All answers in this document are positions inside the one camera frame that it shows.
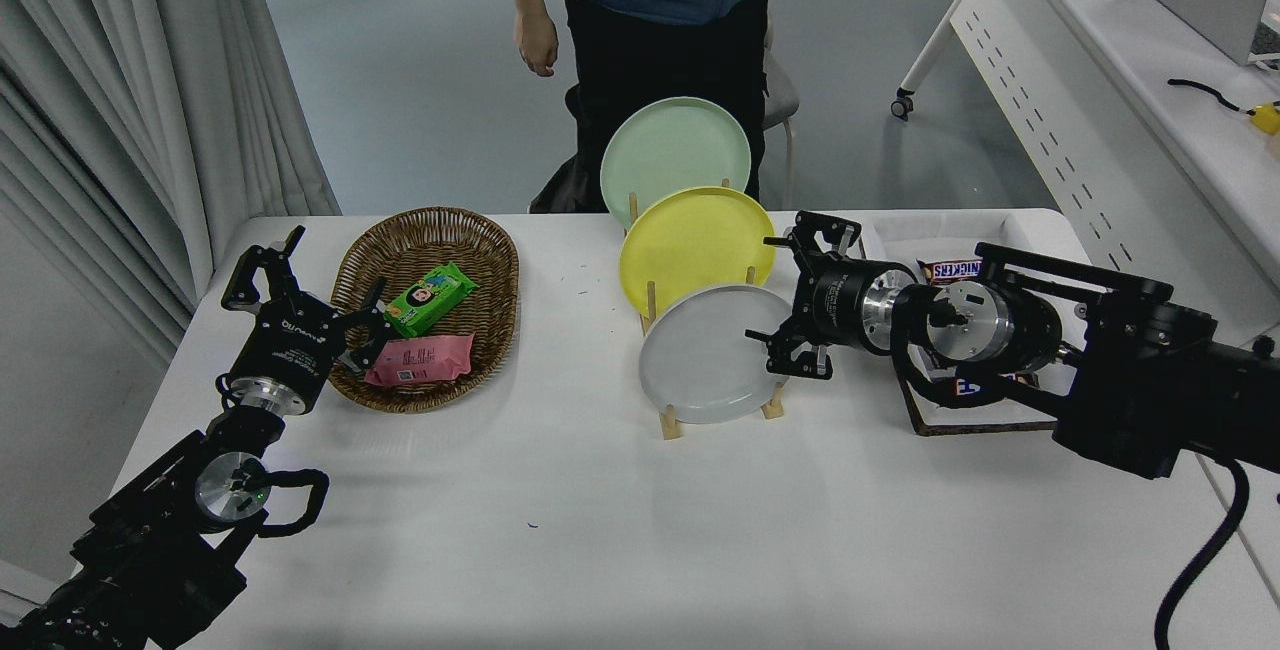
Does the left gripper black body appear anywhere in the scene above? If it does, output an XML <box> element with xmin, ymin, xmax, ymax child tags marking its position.
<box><xmin>228</xmin><ymin>296</ymin><xmax>347</xmax><ymax>411</ymax></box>

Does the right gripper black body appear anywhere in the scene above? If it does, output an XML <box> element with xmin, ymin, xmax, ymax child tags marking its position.
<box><xmin>798</xmin><ymin>258</ymin><xmax>873</xmax><ymax>351</ymax></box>

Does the grey plate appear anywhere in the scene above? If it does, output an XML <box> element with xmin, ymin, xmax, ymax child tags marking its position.
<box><xmin>638</xmin><ymin>283</ymin><xmax>801</xmax><ymax>426</ymax></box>

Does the white office chair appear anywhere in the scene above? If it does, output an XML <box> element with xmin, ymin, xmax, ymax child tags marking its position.
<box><xmin>528</xmin><ymin>0</ymin><xmax>807</xmax><ymax>214</ymax></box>

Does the yellow plate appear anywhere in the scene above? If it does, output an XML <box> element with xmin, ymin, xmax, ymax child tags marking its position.
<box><xmin>617</xmin><ymin>186</ymin><xmax>778</xmax><ymax>319</ymax></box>

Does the wooden plate rack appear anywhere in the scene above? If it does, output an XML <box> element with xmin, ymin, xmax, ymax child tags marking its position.
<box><xmin>625</xmin><ymin>177</ymin><xmax>788</xmax><ymax>441</ymax></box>

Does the pale green plate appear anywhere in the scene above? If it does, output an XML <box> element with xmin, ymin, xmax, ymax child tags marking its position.
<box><xmin>599</xmin><ymin>96</ymin><xmax>752</xmax><ymax>229</ymax></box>

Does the person's right hand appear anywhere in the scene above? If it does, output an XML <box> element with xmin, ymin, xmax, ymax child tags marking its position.
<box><xmin>514</xmin><ymin>8</ymin><xmax>560</xmax><ymax>79</ymax></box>

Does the pink snack packet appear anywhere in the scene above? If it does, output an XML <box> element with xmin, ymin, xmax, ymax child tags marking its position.
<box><xmin>363</xmin><ymin>332</ymin><xmax>477</xmax><ymax>389</ymax></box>

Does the green snack packet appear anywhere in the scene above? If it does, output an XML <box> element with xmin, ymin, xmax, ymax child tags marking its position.
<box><xmin>383</xmin><ymin>262</ymin><xmax>479</xmax><ymax>339</ymax></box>

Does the brown Snickers bar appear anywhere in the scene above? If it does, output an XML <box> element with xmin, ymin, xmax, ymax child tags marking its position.
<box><xmin>917</xmin><ymin>257</ymin><xmax>986</xmax><ymax>287</ymax></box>

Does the brown wicker basket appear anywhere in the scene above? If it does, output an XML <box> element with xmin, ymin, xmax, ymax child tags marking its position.
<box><xmin>327</xmin><ymin>207</ymin><xmax>521</xmax><ymax>415</ymax></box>

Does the white tray with cork base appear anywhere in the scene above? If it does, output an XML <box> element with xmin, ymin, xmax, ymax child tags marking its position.
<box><xmin>858</xmin><ymin>209</ymin><xmax>1096</xmax><ymax>436</ymax></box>

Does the Snickers bar with Chinese print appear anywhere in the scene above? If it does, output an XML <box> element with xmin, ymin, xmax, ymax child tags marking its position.
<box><xmin>950</xmin><ymin>373</ymin><xmax>1041</xmax><ymax>401</ymax></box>

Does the grey curtain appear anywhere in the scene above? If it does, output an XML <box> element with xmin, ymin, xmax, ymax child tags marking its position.
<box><xmin>0</xmin><ymin>0</ymin><xmax>343</xmax><ymax>371</ymax></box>

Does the white desk on casters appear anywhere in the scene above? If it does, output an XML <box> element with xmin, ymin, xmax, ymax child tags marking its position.
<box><xmin>890</xmin><ymin>0</ymin><xmax>1280</xmax><ymax>346</ymax></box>

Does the black cable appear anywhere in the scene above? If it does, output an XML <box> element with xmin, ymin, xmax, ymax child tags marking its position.
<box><xmin>1167</xmin><ymin>78</ymin><xmax>1253</xmax><ymax>117</ymax></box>

